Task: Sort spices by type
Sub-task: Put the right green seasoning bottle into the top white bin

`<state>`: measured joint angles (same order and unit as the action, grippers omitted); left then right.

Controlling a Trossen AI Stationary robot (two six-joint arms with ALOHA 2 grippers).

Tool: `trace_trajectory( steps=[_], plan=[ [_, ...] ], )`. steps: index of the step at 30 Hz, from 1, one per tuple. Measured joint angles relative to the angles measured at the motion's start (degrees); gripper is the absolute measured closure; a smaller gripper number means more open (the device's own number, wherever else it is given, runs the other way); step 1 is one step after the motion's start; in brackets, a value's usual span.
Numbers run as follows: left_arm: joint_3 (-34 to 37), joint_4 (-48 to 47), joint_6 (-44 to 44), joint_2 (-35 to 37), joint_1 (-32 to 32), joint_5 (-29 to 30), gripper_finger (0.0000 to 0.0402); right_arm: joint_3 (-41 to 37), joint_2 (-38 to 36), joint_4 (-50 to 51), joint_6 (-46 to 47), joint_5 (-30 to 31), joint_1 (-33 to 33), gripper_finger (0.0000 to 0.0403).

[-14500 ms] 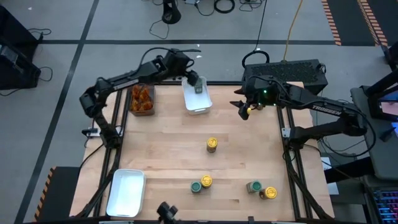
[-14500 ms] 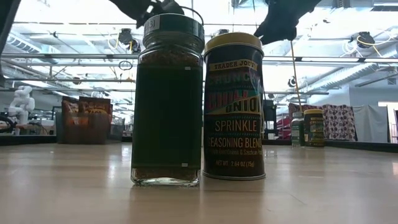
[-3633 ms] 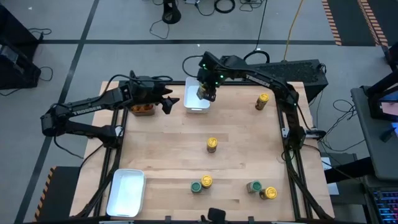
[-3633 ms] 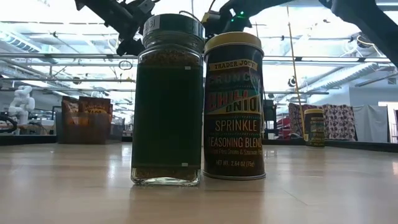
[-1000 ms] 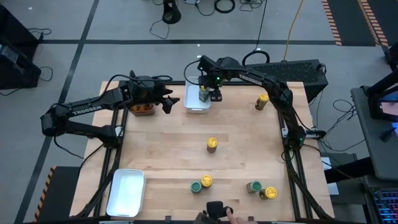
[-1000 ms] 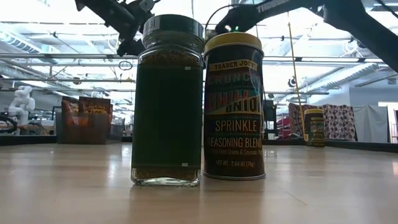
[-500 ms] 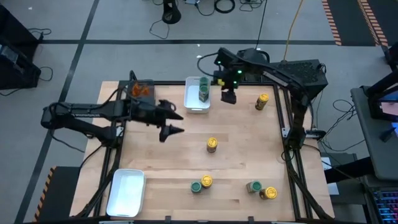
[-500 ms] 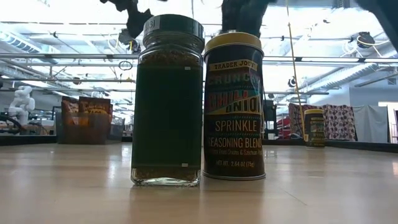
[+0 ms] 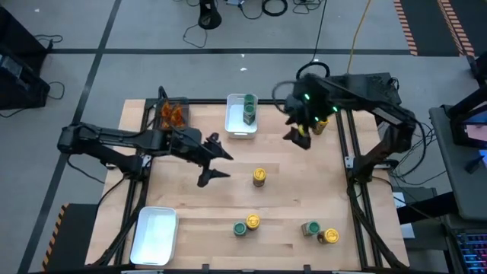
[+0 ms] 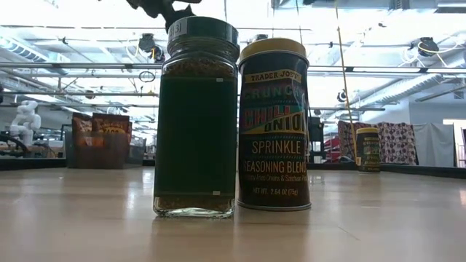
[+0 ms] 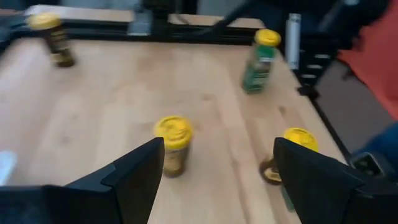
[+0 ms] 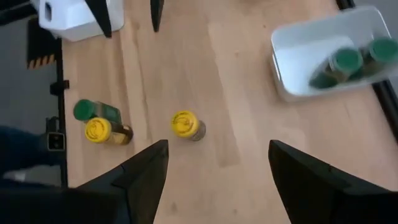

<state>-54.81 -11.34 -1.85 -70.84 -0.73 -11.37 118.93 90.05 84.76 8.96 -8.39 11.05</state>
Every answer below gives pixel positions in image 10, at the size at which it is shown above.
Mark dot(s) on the brown taco seasoning packet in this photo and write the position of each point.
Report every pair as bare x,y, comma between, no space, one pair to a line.
111,125
82,125

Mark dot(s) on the grey translucent plastic bin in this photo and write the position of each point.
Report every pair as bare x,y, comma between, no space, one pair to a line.
102,156

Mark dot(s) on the patterned cloth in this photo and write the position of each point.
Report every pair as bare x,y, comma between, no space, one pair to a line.
397,142

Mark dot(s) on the green-lidded glass spice jar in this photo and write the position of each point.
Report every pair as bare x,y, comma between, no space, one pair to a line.
196,138

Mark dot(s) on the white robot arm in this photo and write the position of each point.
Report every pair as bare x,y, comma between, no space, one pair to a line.
25,120

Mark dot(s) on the grey cloth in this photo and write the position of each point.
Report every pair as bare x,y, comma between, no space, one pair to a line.
433,145

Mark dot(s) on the red white fabric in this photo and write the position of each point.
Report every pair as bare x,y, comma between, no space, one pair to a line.
332,145

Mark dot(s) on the black monitor screen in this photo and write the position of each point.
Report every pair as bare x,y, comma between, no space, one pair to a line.
316,134

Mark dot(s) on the yellow-lidded seasoning tin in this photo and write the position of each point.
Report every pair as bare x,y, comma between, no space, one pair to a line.
273,145
368,151

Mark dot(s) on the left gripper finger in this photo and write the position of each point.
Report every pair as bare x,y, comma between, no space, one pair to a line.
178,15

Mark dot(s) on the small black ceiling reel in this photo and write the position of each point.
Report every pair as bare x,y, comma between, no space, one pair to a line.
341,96

